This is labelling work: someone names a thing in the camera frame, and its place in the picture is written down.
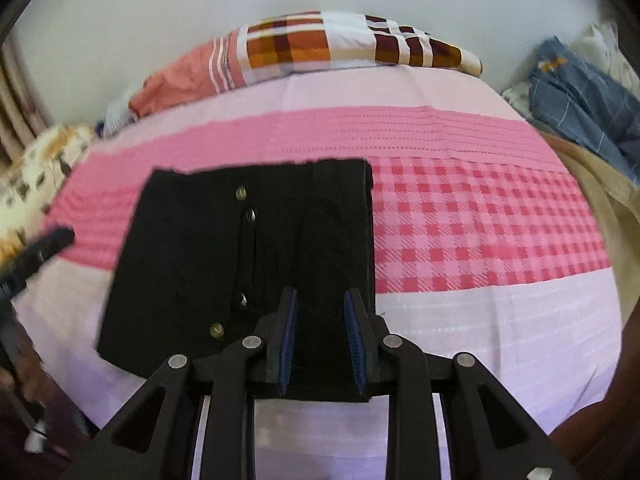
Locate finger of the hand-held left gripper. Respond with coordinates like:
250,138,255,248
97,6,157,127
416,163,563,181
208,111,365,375
12,227,76,282

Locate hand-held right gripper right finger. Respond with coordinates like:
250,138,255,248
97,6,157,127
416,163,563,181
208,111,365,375
344,287,582,480

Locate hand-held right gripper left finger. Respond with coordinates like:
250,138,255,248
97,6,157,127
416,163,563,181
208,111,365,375
65,287,300,480

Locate black pants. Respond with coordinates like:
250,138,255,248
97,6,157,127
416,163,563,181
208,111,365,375
95,158,379,404

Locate floral quilt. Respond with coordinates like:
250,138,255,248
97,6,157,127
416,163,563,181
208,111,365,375
0,122,102,272

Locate pink and lilac bedsheet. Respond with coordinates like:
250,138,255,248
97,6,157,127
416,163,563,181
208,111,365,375
10,72,624,480

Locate beige striped curtain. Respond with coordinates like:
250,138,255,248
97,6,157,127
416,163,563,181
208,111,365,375
0,40,57,167

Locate light blue striped pillow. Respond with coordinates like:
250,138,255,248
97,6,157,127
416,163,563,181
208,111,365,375
102,87,144,137

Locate beige blanket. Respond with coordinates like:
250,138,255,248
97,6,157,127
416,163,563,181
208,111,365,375
537,130,640,402

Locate orange plaid quilt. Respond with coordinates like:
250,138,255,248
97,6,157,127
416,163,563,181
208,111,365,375
127,10,484,119

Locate blue checked cloth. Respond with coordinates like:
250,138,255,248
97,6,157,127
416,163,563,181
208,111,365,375
527,37,640,189

